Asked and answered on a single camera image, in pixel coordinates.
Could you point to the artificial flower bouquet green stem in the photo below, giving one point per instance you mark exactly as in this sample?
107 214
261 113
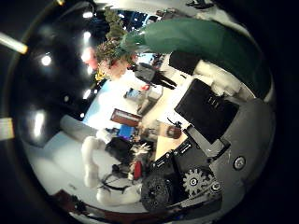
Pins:
202 40

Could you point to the red office chair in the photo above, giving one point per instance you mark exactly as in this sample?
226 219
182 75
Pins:
137 170

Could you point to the black office chair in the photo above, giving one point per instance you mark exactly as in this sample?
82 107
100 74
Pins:
120 149

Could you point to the blue lit screen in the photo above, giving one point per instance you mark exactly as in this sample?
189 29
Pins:
126 132

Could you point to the brown rectangular box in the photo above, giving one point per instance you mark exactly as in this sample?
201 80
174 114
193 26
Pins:
125 117

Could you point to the small red object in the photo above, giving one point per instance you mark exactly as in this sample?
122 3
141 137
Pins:
145 87

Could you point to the black camera on tripod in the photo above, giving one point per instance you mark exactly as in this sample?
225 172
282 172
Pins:
151 74

